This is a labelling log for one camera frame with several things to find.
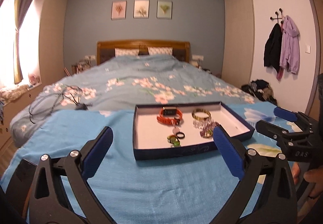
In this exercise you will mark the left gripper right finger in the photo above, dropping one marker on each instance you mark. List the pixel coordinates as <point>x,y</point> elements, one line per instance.
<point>277,201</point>

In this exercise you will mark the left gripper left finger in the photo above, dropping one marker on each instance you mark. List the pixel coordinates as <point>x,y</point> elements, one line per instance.
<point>49,202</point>

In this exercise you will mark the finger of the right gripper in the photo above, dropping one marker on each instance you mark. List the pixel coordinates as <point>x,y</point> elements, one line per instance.
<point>299,121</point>
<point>294,142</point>

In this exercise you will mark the tortoiseshell bangle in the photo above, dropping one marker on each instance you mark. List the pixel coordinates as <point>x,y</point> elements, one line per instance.
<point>201,114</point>

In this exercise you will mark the orange smart watch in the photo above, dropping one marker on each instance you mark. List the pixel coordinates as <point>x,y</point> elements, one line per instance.
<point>170,116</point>

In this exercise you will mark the pink pendant charm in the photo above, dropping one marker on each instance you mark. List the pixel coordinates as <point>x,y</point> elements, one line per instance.
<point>175,130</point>

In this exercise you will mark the person's right hand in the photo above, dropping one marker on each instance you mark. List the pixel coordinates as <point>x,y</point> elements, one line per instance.
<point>314,176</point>

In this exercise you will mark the pile of dark clothes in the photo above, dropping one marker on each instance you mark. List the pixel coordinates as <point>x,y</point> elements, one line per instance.
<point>260,89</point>

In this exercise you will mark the purple jacket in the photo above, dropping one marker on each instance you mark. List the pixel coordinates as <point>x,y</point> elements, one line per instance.
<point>290,51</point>

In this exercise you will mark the black jacket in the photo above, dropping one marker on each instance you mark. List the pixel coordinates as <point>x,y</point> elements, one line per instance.
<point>272,50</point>

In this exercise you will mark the blue floral blanket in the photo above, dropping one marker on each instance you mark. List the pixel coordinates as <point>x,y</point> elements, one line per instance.
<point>188,189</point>

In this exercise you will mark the teal floral duvet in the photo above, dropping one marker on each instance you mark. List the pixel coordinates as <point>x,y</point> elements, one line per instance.
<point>122,83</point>

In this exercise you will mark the navy tray white inside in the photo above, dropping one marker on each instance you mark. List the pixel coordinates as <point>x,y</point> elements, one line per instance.
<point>150,138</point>

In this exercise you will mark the clothes on window sill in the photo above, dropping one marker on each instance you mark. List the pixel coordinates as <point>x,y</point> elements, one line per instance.
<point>9,94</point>

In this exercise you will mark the wooden headboard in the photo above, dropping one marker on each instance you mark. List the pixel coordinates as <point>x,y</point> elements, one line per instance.
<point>105,49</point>

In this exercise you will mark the left patterned pillow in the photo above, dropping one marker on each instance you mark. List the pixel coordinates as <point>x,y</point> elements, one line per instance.
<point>126,52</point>

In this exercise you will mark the patterned pillow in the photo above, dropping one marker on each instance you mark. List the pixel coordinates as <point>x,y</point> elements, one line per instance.
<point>126,52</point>
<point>160,50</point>

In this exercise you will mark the right patterned pillow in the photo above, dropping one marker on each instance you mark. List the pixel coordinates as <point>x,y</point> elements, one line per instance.
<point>160,50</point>

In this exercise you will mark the pink flower picture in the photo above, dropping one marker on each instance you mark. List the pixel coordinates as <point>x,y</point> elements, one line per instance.
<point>118,11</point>

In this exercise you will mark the white flower picture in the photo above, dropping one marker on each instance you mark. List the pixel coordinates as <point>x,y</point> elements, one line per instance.
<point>141,9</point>

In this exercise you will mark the green leaf picture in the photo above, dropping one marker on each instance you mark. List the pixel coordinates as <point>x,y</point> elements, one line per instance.
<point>164,9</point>

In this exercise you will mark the right grey yellow curtain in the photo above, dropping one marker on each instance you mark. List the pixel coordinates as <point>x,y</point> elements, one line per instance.
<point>21,8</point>

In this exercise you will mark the wall light switch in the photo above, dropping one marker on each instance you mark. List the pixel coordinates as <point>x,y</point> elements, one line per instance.
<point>307,49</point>

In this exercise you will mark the wall coat hooks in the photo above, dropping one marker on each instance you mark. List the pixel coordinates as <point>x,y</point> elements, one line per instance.
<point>279,17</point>

